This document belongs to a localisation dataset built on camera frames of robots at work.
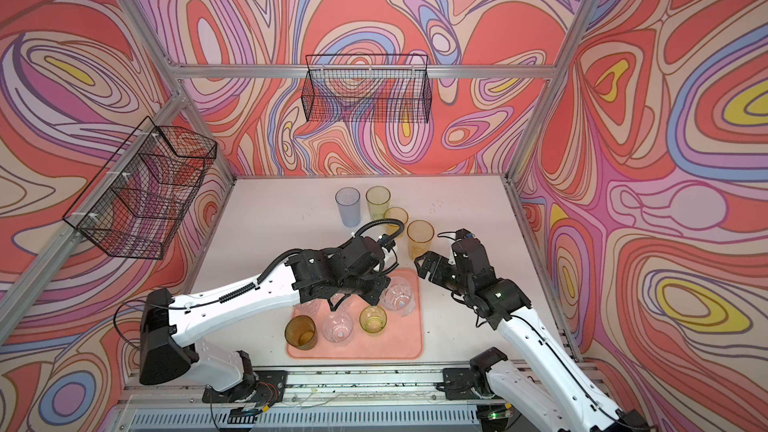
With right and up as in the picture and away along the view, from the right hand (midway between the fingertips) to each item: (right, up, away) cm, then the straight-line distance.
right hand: (430, 273), depth 77 cm
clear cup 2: (-33, -12, +7) cm, 36 cm away
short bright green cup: (-15, -15, +6) cm, 22 cm away
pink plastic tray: (-7, -19, +4) cm, 20 cm away
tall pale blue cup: (-24, +19, +19) cm, 36 cm away
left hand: (-10, -2, -5) cm, 11 cm away
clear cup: (-8, -6, 0) cm, 10 cm away
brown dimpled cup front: (-34, -17, +3) cm, 38 cm away
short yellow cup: (-8, +15, +23) cm, 28 cm away
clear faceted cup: (-25, -16, +5) cm, 30 cm away
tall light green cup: (-14, +20, +20) cm, 31 cm away
